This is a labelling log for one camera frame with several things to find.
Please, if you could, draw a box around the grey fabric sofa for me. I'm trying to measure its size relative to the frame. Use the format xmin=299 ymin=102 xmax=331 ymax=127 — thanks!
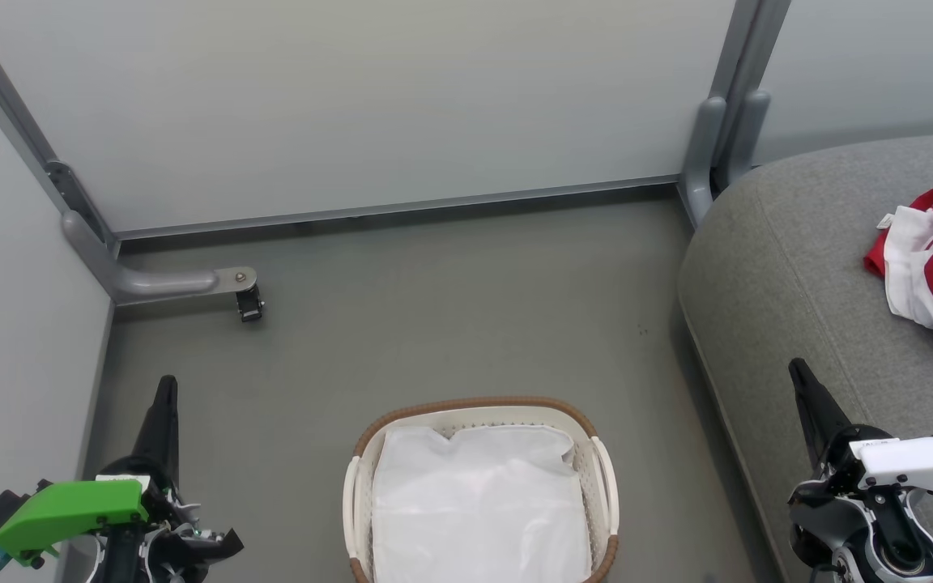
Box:
xmin=676 ymin=130 xmax=933 ymax=583

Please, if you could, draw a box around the white cloth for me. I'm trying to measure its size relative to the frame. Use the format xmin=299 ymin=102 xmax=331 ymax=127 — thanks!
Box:
xmin=370 ymin=424 xmax=594 ymax=583

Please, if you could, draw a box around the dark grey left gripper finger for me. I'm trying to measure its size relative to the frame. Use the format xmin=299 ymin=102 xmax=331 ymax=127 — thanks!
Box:
xmin=131 ymin=374 xmax=181 ymax=488

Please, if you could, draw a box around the grey partition foot with caster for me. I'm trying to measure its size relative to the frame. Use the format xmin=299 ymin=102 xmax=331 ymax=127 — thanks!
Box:
xmin=45 ymin=160 xmax=259 ymax=307

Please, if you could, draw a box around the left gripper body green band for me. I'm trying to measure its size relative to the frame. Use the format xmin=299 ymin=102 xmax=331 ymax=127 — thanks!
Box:
xmin=0 ymin=456 xmax=245 ymax=583

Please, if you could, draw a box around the white laundry basket brown rim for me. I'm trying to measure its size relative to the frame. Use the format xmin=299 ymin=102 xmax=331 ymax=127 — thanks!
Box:
xmin=343 ymin=395 xmax=621 ymax=583

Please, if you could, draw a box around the black caster wheel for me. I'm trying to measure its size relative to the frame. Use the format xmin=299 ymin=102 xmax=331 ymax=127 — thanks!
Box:
xmin=236 ymin=285 xmax=266 ymax=324

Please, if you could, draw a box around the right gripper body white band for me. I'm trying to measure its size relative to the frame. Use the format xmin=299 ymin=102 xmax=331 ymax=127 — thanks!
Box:
xmin=787 ymin=426 xmax=933 ymax=561

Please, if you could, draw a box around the grey partition floor rail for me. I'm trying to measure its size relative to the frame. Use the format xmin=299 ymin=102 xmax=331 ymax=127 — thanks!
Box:
xmin=114 ymin=173 xmax=682 ymax=240

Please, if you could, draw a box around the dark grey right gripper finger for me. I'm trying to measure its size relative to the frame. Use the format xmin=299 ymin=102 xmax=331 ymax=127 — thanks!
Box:
xmin=787 ymin=358 xmax=854 ymax=476

